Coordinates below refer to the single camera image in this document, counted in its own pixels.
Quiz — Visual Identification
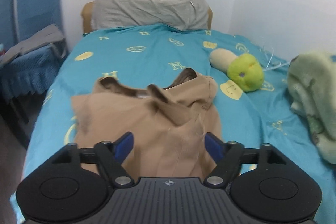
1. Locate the tan t-shirt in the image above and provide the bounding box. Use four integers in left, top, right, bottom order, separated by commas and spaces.
71, 68, 222, 179

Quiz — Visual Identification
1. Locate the green yellow plush toy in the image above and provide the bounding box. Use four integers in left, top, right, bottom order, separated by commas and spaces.
210, 48, 264, 92

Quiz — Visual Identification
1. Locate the light green fleece blanket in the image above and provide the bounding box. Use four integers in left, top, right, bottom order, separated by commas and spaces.
287, 52, 335, 164

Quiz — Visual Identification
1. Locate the grey cloth on chair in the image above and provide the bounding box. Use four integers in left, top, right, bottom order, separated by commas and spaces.
1, 24, 65, 66

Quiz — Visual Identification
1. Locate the grey pillow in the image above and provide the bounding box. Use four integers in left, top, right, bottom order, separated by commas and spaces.
91, 0, 213, 31

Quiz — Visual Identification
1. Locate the blue covered chair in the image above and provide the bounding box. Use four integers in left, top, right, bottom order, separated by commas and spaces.
1, 0, 68, 110

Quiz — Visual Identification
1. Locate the white cable on bed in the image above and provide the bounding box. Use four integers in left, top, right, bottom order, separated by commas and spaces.
260, 45, 292, 72

